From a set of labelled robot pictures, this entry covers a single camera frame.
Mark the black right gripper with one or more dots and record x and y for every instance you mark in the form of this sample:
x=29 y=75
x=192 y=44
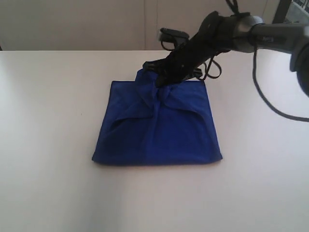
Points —
x=180 y=64

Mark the blue microfibre towel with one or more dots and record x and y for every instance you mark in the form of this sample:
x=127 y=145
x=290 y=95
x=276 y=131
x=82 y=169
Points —
x=149 y=126

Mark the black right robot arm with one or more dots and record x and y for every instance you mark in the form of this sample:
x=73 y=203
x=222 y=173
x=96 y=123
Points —
x=243 y=33

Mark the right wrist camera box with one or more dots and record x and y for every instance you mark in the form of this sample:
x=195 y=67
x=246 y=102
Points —
x=172 y=36

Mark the black window frame post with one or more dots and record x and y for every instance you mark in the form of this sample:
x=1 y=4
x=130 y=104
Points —
x=281 y=11

